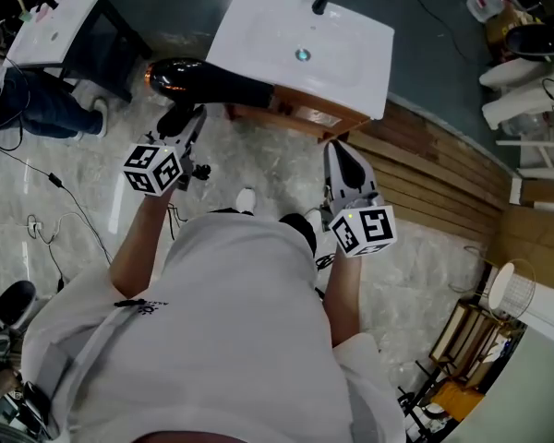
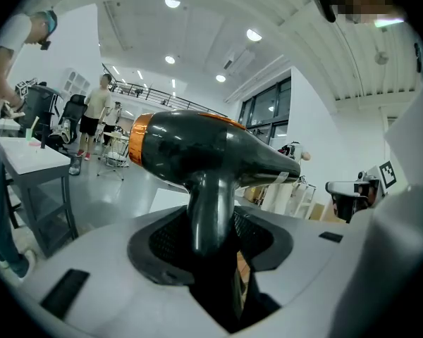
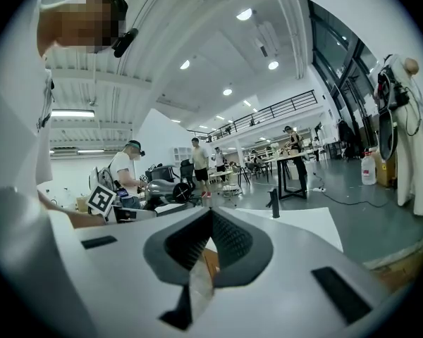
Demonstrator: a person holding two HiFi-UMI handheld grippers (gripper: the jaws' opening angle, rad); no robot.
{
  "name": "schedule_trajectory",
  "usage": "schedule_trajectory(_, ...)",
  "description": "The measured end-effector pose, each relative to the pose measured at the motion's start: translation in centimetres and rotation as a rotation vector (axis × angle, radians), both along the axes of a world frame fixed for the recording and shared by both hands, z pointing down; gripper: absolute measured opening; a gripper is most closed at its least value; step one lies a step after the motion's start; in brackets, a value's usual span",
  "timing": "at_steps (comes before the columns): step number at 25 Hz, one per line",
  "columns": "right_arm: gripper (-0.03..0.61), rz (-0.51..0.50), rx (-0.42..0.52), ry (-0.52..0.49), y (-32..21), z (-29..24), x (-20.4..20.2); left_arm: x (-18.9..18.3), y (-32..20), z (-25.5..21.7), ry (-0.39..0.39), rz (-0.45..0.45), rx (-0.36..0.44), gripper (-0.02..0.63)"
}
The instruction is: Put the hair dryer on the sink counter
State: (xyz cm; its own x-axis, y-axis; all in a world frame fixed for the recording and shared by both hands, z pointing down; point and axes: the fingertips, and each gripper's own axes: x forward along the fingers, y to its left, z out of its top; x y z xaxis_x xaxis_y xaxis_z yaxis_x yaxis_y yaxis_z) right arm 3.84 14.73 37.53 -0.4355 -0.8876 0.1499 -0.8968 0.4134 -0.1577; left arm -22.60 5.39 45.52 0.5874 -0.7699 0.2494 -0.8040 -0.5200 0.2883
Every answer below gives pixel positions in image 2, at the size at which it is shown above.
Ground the small white basin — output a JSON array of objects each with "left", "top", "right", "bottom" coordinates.
[{"left": 0, "top": 136, "right": 72, "bottom": 176}]

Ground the round white side table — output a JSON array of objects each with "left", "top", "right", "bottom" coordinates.
[{"left": 97, "top": 131, "right": 131, "bottom": 182}]

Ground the black hair dryer orange ring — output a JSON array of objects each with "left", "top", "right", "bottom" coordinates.
[{"left": 128, "top": 110, "right": 302, "bottom": 260}]

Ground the white arched cabinet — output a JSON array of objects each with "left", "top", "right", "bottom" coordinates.
[{"left": 61, "top": 67, "right": 92, "bottom": 96}]

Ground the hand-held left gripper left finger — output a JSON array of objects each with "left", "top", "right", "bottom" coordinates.
[{"left": 19, "top": 204, "right": 233, "bottom": 337}]

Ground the ceiling air conditioner vent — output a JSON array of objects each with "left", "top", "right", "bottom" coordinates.
[{"left": 222, "top": 46, "right": 257, "bottom": 75}]

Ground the black mezzanine railing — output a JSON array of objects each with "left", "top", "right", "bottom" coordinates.
[{"left": 109, "top": 78, "right": 230, "bottom": 118}]

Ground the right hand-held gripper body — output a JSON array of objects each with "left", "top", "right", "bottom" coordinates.
[{"left": 355, "top": 158, "right": 398, "bottom": 208}]

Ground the white open shelf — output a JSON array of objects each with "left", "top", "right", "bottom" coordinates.
[{"left": 260, "top": 180, "right": 317, "bottom": 220}]

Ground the green cup with toothbrush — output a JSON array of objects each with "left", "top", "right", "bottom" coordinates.
[{"left": 25, "top": 115, "right": 40, "bottom": 142}]

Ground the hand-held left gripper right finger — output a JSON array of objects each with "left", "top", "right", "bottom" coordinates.
[{"left": 232, "top": 204, "right": 374, "bottom": 318}]

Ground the black office chair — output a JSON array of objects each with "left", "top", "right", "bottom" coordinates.
[{"left": 57, "top": 94, "right": 89, "bottom": 144}]

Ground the round ceiling sensor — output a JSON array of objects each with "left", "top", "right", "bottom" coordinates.
[{"left": 374, "top": 46, "right": 390, "bottom": 65}]

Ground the small black faucet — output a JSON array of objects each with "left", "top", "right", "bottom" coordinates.
[{"left": 38, "top": 111, "right": 56, "bottom": 150}]

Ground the person's white shirt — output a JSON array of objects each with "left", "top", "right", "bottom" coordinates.
[{"left": 333, "top": 19, "right": 423, "bottom": 338}]

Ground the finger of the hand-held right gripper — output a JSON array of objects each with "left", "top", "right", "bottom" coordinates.
[{"left": 324, "top": 180, "right": 370, "bottom": 223}]

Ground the black framed window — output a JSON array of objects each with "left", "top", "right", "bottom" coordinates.
[{"left": 238, "top": 77, "right": 292, "bottom": 148}]

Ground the clear plastic jug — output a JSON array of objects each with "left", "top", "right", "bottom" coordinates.
[{"left": 68, "top": 155, "right": 82, "bottom": 177}]

